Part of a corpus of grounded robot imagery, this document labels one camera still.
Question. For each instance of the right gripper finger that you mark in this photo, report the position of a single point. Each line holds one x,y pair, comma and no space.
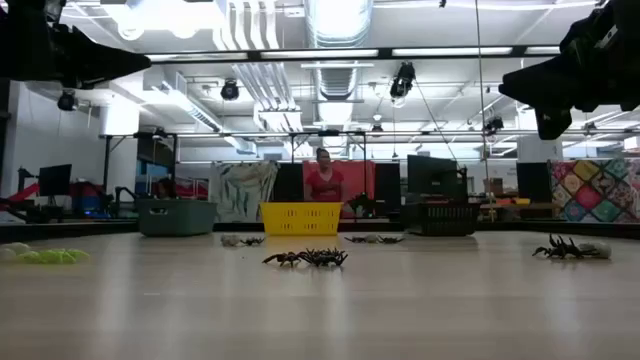
540,77
545,97

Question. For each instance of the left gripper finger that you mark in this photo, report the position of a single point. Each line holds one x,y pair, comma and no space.
122,57
117,71

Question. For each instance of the black plastic toy spider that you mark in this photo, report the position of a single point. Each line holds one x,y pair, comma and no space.
252,241
391,240
560,249
286,258
320,251
356,239
325,260

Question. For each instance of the small white plastic skull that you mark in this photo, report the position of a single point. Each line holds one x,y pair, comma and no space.
597,250
230,240
6,254
371,239
18,248

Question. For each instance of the neon green plastic toy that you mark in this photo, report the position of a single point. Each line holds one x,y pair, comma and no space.
52,256

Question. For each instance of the yellow plastic basket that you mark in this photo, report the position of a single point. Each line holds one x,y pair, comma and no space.
300,220

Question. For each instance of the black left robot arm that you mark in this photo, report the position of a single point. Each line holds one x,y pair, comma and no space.
25,10

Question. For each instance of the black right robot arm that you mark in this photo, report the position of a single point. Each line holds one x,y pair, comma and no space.
625,17

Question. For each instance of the black background robot arm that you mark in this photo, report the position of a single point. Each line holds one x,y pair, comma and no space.
361,202

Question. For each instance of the white numbered pillar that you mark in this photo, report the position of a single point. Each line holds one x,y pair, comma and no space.
540,149

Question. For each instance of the black square monitor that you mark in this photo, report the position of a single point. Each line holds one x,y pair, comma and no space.
533,182

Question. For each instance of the brown cardboard box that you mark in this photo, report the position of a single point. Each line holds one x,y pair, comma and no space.
493,186

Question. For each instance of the colourful patchwork quilt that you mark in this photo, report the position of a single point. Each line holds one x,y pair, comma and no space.
595,190

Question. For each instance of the small black monitor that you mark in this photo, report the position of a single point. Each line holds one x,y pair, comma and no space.
55,180

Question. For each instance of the person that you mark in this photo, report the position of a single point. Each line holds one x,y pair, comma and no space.
325,185
165,189

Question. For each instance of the red slanted machine part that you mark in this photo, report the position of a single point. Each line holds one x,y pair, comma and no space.
27,191

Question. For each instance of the large black monitor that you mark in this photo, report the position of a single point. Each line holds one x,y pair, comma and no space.
431,175

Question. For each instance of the black overhead light bar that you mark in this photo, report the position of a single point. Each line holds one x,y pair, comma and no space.
385,52

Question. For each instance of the teal plastic basket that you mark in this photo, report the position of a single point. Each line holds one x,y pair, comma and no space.
175,220

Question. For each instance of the black plastic basket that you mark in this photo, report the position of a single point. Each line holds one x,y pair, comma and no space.
440,220

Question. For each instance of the white leaf print cloth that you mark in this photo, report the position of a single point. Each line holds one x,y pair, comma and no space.
242,190

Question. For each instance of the black upright panel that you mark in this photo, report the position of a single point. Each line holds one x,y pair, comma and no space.
387,185
287,182

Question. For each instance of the red cloth backdrop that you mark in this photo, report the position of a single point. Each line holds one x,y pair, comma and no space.
357,175

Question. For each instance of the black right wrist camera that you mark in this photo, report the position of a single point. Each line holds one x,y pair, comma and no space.
552,125

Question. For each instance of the black ceiling camera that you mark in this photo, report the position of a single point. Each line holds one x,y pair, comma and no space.
67,100
402,80
494,124
229,90

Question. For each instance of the black aluminium table frame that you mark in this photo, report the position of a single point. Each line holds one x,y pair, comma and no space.
550,229

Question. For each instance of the silver ventilation duct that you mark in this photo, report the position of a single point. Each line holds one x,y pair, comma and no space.
340,80

